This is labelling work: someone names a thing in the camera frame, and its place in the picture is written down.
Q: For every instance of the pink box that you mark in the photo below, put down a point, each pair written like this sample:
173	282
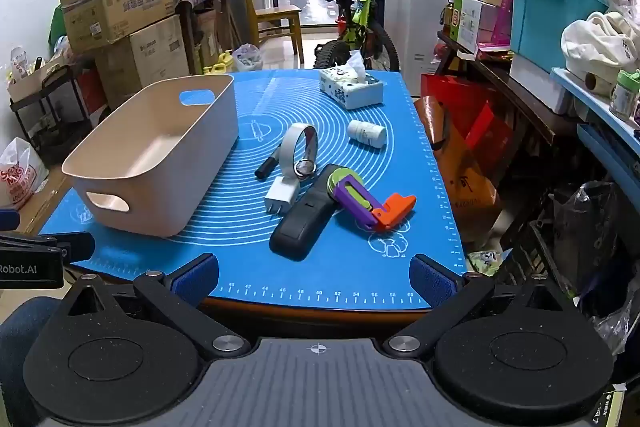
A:
495	24

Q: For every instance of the patterned tissue pack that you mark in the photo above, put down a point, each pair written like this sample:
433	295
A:
357	94

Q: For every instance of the green white carton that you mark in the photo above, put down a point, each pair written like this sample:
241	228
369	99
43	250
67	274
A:
467	24

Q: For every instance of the black plastic crate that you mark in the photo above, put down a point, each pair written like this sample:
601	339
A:
530	257

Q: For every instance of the orange paper bag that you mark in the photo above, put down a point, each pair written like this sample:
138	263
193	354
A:
465	192

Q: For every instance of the white cloth bag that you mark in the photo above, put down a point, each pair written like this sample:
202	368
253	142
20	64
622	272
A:
595	42

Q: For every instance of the large plain cardboard box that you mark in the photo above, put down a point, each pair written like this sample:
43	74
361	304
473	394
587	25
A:
150	57

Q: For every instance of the blue silicone mat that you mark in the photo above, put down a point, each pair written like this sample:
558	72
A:
350	267

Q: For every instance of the white tape roll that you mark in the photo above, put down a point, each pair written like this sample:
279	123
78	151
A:
285	152

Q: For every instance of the dark wooden shelf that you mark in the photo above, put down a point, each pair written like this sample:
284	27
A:
500	79

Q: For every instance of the white charger plug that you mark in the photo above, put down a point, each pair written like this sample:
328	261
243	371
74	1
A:
281	196

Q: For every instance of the green-lid jar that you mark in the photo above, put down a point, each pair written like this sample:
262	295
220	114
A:
622	99

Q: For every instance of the wooden chair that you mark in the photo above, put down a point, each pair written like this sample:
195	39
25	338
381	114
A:
277	14

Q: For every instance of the green disc toy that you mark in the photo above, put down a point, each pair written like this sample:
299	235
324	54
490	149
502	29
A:
337	179

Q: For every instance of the red paper bag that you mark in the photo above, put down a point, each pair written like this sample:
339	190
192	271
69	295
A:
450	92

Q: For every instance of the purple orange toy gun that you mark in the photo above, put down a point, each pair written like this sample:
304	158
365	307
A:
395	209

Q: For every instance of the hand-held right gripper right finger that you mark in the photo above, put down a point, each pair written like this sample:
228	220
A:
431	281

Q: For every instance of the black remote control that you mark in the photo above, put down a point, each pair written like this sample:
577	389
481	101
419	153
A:
295	232

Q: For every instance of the blue shelf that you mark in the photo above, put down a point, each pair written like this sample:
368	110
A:
610	157

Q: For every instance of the dark wooden side table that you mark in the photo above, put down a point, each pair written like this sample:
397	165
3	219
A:
186	32

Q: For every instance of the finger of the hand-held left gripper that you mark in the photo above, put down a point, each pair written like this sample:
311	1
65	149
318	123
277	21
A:
75	244
7	221

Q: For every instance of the yellow bottle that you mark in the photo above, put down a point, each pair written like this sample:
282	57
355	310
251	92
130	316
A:
449	14

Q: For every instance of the small cardboard box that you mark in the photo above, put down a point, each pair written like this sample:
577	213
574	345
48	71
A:
35	82

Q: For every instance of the white pill bottle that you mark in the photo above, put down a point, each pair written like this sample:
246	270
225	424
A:
367	133

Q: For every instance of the white red-print plastic bag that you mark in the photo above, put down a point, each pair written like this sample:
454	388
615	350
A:
20	177

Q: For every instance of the teal storage bin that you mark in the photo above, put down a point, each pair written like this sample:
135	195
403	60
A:
550	32

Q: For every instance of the beige plastic basket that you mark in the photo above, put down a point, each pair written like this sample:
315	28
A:
150	157

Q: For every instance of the tied clear plastic bag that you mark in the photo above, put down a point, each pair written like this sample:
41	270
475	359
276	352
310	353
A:
247	57

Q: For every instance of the black marker pen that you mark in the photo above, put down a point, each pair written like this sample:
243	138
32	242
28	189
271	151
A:
264	168

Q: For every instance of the black green bicycle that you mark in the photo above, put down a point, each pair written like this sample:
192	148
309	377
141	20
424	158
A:
362	22

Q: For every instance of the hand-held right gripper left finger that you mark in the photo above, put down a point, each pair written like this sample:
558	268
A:
196	279

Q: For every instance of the white storage box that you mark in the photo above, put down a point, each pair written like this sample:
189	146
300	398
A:
535	87

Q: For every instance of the grey clear plastic bag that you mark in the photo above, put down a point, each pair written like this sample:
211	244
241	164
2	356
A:
585	232

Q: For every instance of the black metal rack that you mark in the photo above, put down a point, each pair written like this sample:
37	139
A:
55	129

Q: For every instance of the wrist watch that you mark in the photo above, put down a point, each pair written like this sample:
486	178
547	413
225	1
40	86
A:
304	168

